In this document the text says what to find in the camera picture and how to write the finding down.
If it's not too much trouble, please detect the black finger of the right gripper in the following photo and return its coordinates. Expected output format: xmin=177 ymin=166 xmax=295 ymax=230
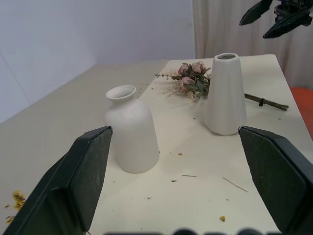
xmin=239 ymin=0 xmax=273 ymax=26
xmin=262 ymin=9 xmax=313 ymax=39

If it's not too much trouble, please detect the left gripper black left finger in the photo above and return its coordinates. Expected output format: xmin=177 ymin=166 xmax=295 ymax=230
xmin=0 ymin=125 xmax=113 ymax=235

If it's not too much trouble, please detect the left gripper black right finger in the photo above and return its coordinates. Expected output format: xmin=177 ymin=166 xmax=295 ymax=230
xmin=238 ymin=125 xmax=313 ymax=235

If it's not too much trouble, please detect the white round bottle vase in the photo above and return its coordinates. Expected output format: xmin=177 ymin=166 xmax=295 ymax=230
xmin=104 ymin=85 xmax=160 ymax=174

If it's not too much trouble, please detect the white tall tapered vase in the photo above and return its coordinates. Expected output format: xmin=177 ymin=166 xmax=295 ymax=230
xmin=203 ymin=53 xmax=246 ymax=136

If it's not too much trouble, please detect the beige curtain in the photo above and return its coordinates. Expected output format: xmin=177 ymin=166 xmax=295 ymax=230
xmin=192 ymin=0 xmax=313 ymax=89

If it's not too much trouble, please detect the thin dry twig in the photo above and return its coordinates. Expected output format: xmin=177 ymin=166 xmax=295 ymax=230
xmin=222 ymin=176 xmax=249 ymax=193

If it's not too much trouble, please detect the yellow dried flower sprig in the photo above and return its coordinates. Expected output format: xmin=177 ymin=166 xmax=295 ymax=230
xmin=4 ymin=189 xmax=26 ymax=225

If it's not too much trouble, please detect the orange object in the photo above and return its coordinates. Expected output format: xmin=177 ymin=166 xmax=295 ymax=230
xmin=290 ymin=87 xmax=313 ymax=142

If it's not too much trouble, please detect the pink dried flower bouquet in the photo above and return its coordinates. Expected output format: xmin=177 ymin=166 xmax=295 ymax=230
xmin=154 ymin=61 xmax=290 ymax=112

